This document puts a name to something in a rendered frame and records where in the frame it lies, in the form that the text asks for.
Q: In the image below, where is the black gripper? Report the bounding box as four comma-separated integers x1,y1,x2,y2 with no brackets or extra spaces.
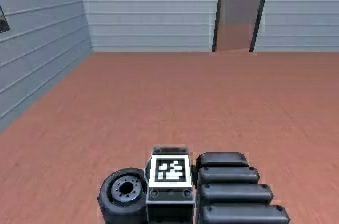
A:
97,167,149,224

